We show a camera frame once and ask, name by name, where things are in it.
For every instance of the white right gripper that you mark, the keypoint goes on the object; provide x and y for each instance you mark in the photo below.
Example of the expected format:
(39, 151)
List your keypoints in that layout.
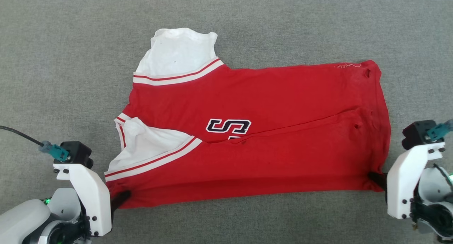
(407, 180)

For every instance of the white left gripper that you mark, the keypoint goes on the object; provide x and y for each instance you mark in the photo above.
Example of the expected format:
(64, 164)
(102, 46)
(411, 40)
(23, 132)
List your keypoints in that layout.
(90, 198)

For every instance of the red basketball jersey white sleeves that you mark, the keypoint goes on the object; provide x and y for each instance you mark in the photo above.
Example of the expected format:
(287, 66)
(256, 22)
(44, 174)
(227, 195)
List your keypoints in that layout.
(265, 131)

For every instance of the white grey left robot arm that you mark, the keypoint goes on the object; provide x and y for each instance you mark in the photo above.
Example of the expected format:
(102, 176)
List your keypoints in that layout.
(28, 221)

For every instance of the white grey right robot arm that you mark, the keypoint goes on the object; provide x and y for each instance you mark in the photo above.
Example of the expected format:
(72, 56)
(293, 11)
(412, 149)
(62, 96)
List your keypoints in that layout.
(435, 198)

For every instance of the grey fabric sofa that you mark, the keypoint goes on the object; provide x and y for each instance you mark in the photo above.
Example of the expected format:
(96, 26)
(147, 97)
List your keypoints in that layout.
(247, 24)

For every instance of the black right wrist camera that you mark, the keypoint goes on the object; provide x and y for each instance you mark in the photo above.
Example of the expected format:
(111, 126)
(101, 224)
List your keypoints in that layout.
(417, 134)

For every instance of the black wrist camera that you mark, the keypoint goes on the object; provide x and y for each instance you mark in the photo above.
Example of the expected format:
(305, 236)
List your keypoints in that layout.
(417, 134)
(76, 154)

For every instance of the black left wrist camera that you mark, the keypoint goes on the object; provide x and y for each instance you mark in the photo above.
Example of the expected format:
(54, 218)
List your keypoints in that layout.
(76, 154)

